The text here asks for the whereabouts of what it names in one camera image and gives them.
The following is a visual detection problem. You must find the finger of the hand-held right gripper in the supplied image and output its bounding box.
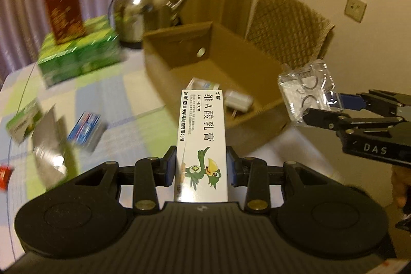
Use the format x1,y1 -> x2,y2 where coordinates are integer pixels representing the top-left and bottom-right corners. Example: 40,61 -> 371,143
303,107 -> 411,134
334,89 -> 411,118

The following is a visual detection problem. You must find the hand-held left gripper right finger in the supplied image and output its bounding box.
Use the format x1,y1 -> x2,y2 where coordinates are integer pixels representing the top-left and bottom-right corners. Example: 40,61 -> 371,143
226,146 -> 334,214

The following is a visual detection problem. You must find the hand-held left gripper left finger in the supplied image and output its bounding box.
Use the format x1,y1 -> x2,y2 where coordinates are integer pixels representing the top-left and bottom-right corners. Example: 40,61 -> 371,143
75,146 -> 177,214

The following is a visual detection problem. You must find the clear plastic case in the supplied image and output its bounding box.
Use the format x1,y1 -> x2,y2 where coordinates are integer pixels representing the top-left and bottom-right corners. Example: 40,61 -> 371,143
278,59 -> 341,127

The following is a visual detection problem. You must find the white ointment box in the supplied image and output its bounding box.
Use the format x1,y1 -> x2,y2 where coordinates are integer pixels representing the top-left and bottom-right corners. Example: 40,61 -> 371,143
175,89 -> 229,203

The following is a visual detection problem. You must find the white square night light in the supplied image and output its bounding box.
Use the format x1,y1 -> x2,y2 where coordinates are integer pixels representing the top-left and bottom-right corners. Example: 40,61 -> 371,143
224,90 -> 253,118

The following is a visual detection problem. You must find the small white box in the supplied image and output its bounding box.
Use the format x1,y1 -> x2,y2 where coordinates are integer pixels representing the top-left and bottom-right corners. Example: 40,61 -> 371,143
187,78 -> 220,92

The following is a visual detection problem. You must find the blue striped small box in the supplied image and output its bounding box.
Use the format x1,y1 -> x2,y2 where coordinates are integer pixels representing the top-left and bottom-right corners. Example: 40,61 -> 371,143
67,111 -> 106,152

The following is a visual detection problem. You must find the brown cardboard box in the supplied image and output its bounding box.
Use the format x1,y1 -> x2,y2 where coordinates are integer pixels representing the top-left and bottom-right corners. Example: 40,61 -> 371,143
142,21 -> 302,151

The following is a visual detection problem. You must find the silver foil pouch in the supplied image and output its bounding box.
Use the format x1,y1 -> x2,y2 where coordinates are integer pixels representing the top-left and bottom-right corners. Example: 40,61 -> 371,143
32,105 -> 69,189

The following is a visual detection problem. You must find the green white medicine box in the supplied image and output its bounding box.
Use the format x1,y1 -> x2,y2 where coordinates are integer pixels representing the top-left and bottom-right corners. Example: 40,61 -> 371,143
6,99 -> 44,144

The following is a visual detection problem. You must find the small red packet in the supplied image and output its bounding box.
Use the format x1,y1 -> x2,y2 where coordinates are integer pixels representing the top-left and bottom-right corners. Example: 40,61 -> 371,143
0,165 -> 14,190

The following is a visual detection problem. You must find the person's right hand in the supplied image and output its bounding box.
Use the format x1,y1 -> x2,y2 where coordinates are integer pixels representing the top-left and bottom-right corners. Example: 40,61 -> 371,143
392,165 -> 411,209

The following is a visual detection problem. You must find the checked tablecloth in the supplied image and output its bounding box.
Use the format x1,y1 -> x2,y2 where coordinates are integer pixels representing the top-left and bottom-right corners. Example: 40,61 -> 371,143
0,46 -> 338,197

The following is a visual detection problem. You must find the green flat gift box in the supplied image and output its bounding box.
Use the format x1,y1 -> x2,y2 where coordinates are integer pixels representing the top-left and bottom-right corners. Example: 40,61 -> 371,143
36,15 -> 123,87

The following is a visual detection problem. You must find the stainless steel kettle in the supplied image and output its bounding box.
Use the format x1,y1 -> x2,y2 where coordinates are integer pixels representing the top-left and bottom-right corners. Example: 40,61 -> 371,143
108,0 -> 191,49

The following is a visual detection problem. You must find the red gold printed box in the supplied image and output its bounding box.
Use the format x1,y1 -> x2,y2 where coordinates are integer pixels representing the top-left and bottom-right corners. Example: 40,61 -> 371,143
44,0 -> 87,45

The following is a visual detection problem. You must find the beige wall socket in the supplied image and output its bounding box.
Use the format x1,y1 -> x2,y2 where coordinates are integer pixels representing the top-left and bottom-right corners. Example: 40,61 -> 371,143
344,0 -> 367,22

